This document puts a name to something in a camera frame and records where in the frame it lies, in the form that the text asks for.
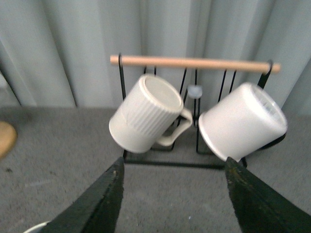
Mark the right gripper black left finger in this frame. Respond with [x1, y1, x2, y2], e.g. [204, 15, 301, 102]
[40, 157, 124, 233]

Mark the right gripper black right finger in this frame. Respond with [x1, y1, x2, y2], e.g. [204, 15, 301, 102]
[225, 157, 311, 233]

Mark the cream ribbed mug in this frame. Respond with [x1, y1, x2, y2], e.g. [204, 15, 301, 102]
[109, 74, 193, 153]
[23, 221, 49, 233]

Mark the white enamel hanging mug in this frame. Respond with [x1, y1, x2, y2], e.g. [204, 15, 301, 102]
[198, 82, 288, 162]

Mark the cream ribbed hanging mug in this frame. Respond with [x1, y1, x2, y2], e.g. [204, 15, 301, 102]
[109, 74, 193, 153]

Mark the wooden mug tree stand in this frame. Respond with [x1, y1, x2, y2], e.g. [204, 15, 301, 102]
[0, 121, 17, 159]

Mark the black wire mug rack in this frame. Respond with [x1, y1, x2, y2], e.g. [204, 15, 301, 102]
[110, 54, 281, 170]

